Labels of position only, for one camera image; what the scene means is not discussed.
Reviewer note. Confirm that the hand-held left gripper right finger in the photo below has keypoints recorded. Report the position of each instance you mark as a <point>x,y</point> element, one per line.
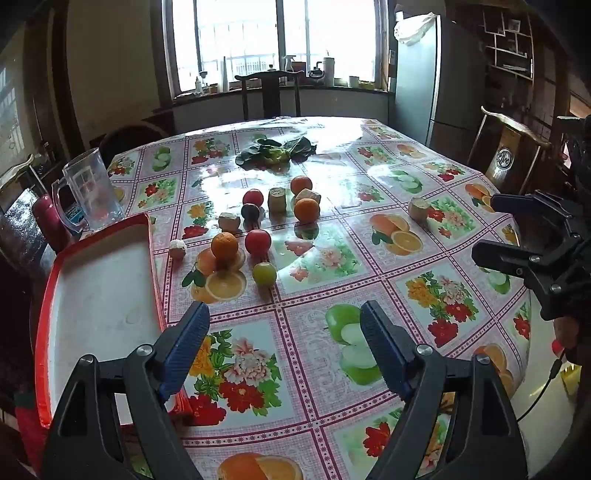
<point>378,339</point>

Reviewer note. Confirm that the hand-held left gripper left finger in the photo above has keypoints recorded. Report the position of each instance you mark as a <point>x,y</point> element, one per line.
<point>191,339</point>

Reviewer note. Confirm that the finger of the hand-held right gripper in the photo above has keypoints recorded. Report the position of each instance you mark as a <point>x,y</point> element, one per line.
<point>503,258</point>
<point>517,203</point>

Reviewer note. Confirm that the red plastic tray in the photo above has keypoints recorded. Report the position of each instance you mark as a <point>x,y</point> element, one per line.
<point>101,295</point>

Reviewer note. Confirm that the orange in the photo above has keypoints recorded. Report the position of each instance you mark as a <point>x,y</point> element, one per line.
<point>306,210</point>
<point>224,244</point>
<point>301,184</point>

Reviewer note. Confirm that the red tomato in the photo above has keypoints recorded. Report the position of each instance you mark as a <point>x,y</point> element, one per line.
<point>257,241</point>
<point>252,197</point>

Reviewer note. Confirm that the person's right hand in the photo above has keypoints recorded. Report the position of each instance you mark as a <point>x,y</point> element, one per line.
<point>565,333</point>

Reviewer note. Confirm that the carved wooden chair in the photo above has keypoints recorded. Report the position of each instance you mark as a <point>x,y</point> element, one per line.
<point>508,157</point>

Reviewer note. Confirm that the floral fruit print tablecloth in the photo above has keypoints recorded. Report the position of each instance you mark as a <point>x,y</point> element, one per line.
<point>332,286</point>

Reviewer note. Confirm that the dark purple fruit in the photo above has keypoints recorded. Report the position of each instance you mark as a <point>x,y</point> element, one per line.
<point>250,212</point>

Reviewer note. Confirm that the grey refrigerator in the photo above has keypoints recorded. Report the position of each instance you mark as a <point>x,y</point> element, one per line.
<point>415,92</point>

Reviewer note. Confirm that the teal box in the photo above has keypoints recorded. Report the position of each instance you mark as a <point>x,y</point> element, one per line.
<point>75,213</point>

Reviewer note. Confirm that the clear glass mug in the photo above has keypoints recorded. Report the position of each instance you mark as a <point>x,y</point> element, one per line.
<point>92,189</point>

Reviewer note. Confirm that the red fuzzy cushion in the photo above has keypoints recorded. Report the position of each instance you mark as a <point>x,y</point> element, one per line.
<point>27,415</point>

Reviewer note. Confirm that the red thermos bottle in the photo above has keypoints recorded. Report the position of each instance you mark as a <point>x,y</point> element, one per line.
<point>46,221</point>

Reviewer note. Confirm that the small white cup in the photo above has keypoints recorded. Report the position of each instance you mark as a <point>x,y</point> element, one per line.
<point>353,81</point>

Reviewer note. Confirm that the leafy green vegetable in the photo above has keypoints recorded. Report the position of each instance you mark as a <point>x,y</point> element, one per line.
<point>272,152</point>

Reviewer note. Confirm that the white plastic bag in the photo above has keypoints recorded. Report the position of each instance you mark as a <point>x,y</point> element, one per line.
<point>413,27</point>

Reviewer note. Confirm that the round-backed wooden chair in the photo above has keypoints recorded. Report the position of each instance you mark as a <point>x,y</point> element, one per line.
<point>134,138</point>

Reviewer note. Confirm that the white canister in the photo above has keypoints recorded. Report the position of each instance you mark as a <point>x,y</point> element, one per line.
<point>328,70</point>

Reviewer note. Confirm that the dark kettle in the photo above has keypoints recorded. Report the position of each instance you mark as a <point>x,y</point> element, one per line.
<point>316,74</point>

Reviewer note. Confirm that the dark wooden chair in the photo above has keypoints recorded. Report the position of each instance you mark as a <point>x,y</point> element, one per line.
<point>268,90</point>

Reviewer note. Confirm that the spray bottle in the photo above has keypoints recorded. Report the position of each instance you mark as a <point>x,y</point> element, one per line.
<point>289,67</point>

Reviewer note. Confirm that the wooden wall shelf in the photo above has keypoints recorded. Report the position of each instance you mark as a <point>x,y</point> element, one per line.
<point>508,46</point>

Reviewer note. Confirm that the metal frame chair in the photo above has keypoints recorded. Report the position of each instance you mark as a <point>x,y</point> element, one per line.
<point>23,221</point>

